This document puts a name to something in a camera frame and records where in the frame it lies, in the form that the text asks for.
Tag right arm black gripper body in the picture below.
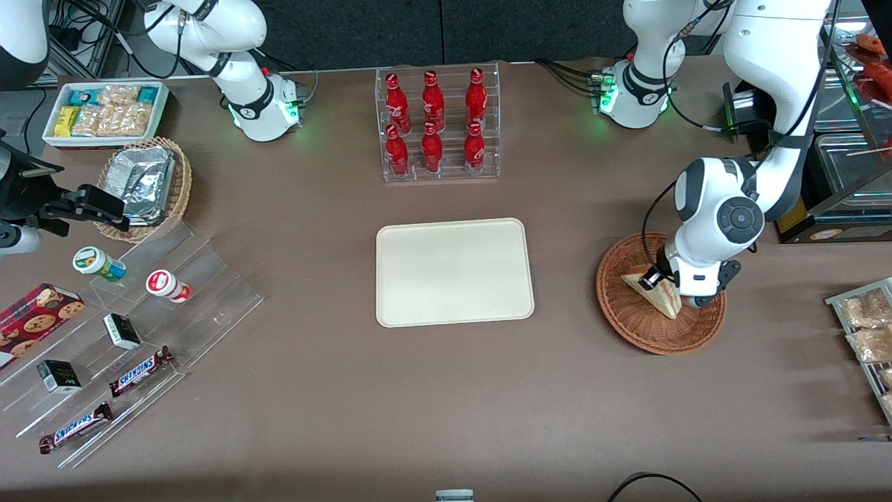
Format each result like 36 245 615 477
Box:
0 138 63 225

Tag triangle sandwich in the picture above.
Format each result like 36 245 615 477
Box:
622 272 682 320

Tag brown round wicker basket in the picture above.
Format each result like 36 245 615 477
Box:
596 232 727 356

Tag white snack tray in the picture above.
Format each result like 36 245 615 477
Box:
43 82 170 150

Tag tan wicker basket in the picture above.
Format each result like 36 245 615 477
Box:
94 137 192 243

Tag grey snack tray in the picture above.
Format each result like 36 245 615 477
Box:
826 277 892 426

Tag cream plastic tray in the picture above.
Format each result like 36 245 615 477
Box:
376 218 535 328

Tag green lid cup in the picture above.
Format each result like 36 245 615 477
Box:
73 246 128 282

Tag silver foil package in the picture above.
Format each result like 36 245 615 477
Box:
105 146 175 225

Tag red lid cup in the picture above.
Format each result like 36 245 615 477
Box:
146 270 192 303

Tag clear bag of biscuits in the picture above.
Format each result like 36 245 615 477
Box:
73 105 116 137
111 103 154 137
98 85 140 107

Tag small black box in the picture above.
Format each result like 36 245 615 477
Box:
37 360 82 395
103 313 142 350

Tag clear acrylic stepped display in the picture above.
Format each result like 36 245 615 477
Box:
0 220 264 468

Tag red cookie box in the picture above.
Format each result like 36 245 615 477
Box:
0 283 86 370

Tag black food warmer yellow panel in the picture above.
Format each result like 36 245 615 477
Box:
721 13 892 245

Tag brown snickers bar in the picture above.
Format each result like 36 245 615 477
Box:
39 402 114 455
109 347 174 398

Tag steel food warmer pan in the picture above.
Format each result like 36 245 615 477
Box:
812 134 892 210
814 68 875 133

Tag red cola bottle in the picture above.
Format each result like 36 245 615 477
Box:
385 73 412 135
421 122 444 173
466 67 487 130
422 70 445 132
463 122 486 175
385 124 410 176

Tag clear acrylic bottle rack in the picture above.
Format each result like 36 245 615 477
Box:
375 63 501 183

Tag red sausage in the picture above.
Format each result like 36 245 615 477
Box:
854 33 892 105

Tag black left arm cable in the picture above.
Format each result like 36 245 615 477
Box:
640 0 840 280

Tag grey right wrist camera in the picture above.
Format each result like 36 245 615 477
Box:
0 225 44 256

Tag grey metal frame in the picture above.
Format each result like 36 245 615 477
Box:
42 0 131 84

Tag black looped floor cable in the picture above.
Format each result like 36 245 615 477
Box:
606 472 705 502

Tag black base cable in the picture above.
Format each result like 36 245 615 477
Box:
535 59 600 83
551 70 600 96

